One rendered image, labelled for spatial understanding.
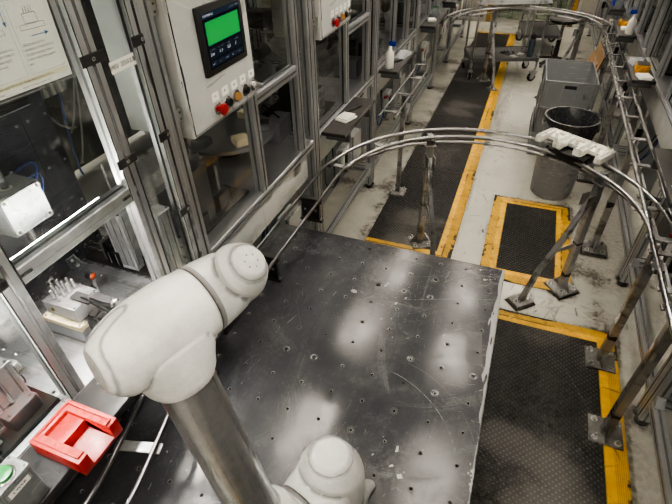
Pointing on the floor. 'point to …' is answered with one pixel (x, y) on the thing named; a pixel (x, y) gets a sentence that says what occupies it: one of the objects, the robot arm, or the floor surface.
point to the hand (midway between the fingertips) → (84, 304)
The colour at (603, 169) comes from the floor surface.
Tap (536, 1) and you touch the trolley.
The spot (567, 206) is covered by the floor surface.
